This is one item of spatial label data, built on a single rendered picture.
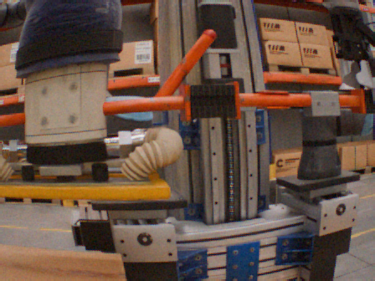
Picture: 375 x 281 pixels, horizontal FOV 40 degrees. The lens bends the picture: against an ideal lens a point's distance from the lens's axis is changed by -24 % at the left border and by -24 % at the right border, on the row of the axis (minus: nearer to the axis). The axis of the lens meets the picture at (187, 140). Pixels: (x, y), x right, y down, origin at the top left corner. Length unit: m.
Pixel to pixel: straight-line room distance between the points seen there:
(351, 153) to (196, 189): 7.44
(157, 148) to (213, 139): 0.67
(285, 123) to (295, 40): 1.81
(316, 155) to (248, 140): 0.20
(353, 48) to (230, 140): 0.64
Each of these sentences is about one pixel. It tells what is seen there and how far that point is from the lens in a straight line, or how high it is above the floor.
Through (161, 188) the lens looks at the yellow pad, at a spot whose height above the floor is 1.13.
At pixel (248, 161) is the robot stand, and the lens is 1.61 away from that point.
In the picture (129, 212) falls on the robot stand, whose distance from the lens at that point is 1.45.
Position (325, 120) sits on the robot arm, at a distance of 1.57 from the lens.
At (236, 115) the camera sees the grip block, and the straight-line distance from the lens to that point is 1.01.
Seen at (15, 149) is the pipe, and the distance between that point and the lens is 1.04.
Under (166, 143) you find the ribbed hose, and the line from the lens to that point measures 0.94.
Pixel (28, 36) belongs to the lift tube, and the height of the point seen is 1.40.
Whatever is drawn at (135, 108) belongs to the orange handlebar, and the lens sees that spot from 1.01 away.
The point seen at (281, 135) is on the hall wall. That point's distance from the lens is 9.87.
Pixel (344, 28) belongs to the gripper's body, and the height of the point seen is 1.40.
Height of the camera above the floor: 1.25
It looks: 3 degrees down
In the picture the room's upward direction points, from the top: 3 degrees counter-clockwise
